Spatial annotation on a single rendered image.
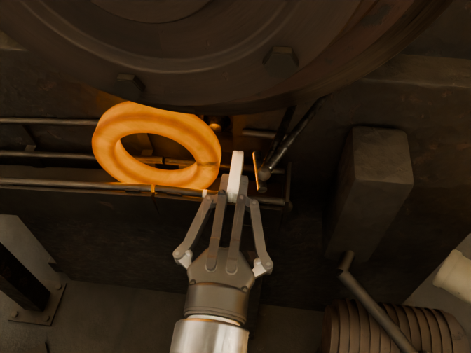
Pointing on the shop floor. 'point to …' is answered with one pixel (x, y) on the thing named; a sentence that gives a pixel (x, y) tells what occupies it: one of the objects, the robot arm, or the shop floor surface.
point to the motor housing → (455, 333)
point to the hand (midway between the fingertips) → (235, 176)
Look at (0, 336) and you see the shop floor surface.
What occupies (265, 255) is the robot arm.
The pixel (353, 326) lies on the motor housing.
